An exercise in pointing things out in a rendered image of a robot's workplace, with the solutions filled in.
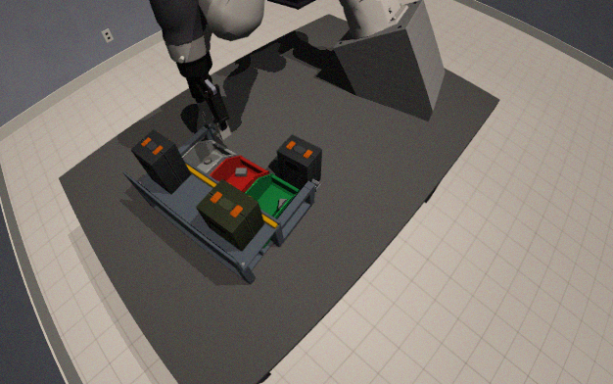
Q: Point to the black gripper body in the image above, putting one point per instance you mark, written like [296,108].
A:
[199,70]

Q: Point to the red open bin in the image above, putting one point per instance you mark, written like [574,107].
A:
[226,171]

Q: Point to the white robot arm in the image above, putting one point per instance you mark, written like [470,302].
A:
[187,31]

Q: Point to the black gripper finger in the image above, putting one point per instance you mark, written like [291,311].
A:
[201,101]
[217,107]

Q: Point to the yellow flat bar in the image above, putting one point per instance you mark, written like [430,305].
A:
[212,184]

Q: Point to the green open bin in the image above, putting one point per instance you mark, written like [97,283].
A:
[268,189]

